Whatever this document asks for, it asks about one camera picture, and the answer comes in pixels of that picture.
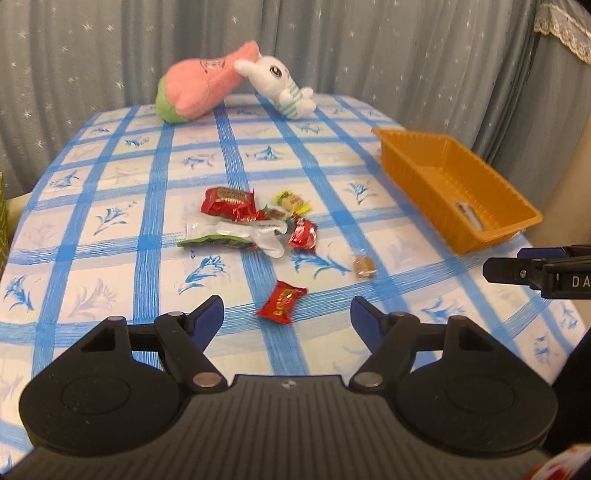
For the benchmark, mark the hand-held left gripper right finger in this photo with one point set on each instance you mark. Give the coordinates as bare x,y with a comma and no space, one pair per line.
364,318

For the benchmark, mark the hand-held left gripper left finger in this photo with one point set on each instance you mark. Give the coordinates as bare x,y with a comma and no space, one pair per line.
210,316

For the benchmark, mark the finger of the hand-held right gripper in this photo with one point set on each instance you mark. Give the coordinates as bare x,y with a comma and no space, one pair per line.
540,253
508,271

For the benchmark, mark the red packet with yellow print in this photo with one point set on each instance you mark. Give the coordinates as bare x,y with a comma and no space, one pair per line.
280,302

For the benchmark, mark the white and green pouch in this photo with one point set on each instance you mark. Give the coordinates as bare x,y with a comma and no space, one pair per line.
231,229

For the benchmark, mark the small shiny red packet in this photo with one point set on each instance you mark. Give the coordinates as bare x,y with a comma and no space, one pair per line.
302,234

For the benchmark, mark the orange plastic tray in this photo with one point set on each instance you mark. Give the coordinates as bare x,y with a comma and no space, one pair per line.
443,184

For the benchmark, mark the red snack packet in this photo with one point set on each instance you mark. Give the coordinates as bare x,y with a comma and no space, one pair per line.
251,215

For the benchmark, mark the red biscuit packet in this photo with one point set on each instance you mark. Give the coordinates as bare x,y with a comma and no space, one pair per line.
226,198

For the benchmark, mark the green-ended brown candy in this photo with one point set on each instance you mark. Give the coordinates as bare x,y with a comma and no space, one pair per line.
276,213

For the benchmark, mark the yellow candy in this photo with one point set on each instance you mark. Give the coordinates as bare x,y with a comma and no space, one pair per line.
291,201

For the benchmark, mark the small white packet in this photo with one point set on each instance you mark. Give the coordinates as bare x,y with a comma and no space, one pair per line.
468,213

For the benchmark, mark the blue checked tablecloth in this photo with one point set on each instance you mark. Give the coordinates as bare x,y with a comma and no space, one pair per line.
152,184

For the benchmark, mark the grey lace-trimmed cover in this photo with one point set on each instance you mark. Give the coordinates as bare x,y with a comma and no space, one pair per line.
563,69

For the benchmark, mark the person's red white clothing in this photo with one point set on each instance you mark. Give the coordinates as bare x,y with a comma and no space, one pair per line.
556,466

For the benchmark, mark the pink plush toy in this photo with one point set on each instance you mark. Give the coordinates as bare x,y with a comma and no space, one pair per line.
198,87

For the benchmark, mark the green patterned cloth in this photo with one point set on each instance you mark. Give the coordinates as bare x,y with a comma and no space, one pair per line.
2,207

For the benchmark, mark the white rabbit plush toy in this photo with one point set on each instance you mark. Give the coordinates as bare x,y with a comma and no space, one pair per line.
277,83

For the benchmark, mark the grey star-print curtain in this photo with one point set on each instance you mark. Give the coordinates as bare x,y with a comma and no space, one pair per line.
369,50

